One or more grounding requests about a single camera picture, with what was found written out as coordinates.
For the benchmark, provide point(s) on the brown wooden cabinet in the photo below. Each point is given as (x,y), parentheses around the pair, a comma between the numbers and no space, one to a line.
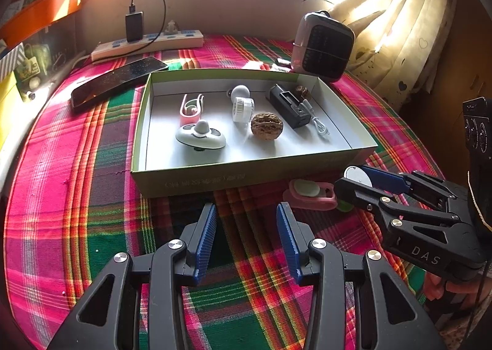
(476,46)

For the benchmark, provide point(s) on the person's right hand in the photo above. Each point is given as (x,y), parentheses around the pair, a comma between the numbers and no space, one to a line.
(442,288)

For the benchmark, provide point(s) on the small grey heater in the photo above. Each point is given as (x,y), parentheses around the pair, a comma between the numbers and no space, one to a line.
(326,50)

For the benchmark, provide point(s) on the black battery charger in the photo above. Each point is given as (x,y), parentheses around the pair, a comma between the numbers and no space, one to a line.
(292,115)

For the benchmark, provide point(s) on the brown walnut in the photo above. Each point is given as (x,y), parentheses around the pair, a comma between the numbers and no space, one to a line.
(301,92)
(267,125)

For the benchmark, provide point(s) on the pink clip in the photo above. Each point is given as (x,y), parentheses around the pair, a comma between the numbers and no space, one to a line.
(188,119)

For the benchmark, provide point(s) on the small white bottle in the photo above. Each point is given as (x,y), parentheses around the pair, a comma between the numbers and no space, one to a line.
(242,110)

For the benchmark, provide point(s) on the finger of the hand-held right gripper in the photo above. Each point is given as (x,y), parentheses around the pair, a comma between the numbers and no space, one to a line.
(384,179)
(357,194)

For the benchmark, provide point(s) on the pink green plaid tablecloth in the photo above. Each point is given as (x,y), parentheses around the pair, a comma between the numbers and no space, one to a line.
(96,219)

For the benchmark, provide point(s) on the white oval spinner toy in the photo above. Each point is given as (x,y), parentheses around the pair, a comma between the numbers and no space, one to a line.
(188,137)

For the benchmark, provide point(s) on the yellow box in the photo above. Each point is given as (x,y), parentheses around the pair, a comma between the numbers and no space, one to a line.
(5,104)

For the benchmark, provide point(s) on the green white cardboard box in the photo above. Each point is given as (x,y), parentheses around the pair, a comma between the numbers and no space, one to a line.
(230,177)

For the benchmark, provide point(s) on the white power strip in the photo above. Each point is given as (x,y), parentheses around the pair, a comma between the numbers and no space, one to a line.
(180,39)

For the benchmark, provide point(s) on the clear plastic container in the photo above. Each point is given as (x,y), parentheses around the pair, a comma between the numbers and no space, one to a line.
(57,46)

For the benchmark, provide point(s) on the orange tray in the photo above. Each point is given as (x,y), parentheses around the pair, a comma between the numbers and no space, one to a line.
(42,12)

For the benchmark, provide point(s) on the black smartphone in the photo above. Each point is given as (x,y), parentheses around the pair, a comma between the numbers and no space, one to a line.
(115,81)

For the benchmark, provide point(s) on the pink oval-topped gadget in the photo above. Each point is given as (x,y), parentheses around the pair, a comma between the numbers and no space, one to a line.
(319,202)

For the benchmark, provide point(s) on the white plug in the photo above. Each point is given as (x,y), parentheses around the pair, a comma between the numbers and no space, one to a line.
(171,27)

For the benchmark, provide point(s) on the black charger adapter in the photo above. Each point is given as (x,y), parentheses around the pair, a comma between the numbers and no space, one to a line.
(134,27)

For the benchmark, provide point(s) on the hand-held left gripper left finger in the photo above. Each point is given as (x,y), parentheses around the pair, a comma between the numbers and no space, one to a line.
(203,246)

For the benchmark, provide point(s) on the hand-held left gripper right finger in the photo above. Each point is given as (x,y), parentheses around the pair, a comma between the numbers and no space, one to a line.
(290,246)

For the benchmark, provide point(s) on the cream heart-print curtain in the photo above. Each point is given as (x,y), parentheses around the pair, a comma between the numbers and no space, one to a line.
(403,27)

